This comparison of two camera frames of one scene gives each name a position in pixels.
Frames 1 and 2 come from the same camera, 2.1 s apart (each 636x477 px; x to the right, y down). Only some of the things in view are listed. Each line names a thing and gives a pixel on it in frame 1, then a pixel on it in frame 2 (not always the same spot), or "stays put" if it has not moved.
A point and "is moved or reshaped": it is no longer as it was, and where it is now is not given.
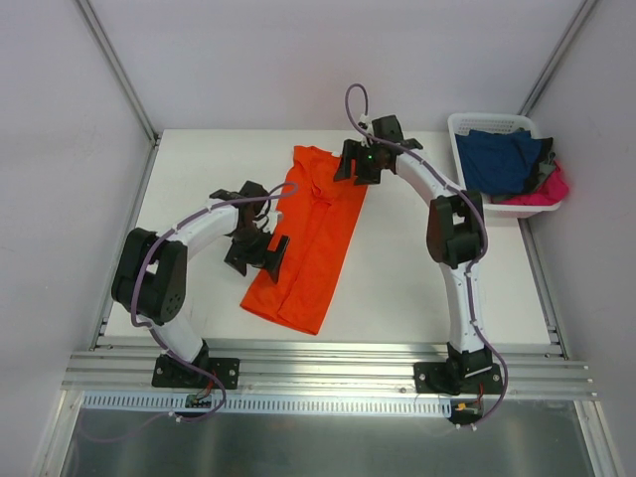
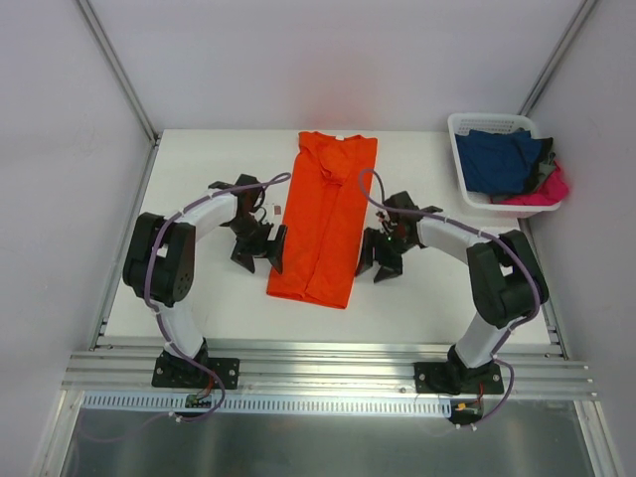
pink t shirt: x=553 y=190 stays put
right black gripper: x=358 y=162 -> x=381 y=249
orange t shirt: x=319 y=215 is moved or reshaped
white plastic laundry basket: x=461 y=122 stays put
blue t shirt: x=498 y=163 stays put
